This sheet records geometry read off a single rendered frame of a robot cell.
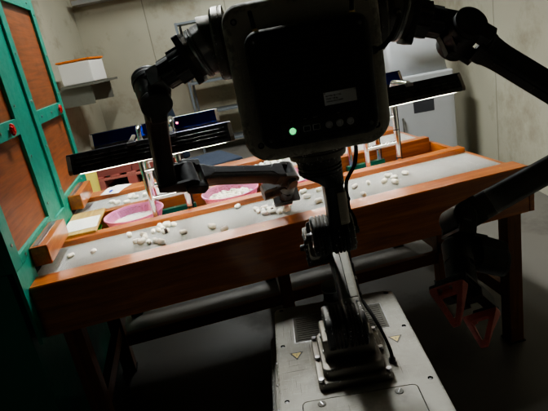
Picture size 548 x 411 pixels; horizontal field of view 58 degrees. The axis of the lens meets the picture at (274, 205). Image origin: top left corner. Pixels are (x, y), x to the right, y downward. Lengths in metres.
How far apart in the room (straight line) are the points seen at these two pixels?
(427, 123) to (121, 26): 5.16
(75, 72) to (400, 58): 3.85
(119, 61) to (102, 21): 0.61
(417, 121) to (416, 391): 3.38
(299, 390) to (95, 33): 7.35
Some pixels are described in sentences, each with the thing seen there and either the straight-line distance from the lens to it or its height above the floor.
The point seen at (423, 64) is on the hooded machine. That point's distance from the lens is 4.56.
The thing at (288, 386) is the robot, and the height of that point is 0.47.
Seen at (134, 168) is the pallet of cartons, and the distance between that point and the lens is 6.48.
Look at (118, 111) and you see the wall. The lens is 8.29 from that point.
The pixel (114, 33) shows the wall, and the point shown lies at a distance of 8.21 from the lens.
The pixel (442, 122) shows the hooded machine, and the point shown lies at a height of 0.45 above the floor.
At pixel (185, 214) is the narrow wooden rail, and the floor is 0.76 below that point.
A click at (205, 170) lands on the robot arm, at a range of 1.55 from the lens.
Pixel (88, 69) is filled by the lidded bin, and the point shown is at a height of 1.45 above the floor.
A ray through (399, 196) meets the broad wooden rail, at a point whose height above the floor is 0.77.
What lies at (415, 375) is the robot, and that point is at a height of 0.47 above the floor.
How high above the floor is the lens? 1.37
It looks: 18 degrees down
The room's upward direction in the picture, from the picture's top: 11 degrees counter-clockwise
